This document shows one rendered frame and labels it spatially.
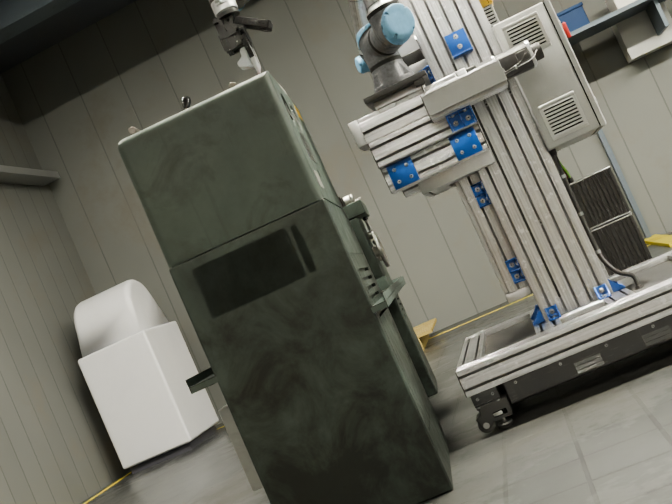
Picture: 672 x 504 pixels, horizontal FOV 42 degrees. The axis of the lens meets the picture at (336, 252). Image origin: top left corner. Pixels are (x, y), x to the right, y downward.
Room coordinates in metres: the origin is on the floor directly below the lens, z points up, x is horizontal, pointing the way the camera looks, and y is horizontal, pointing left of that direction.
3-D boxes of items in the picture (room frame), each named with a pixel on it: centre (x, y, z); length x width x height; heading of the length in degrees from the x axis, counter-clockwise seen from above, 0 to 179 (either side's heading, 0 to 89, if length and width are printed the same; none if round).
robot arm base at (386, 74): (2.93, -0.42, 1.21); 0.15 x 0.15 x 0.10
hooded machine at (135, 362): (6.82, 1.77, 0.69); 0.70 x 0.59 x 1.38; 170
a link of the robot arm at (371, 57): (2.92, -0.42, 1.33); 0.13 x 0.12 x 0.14; 21
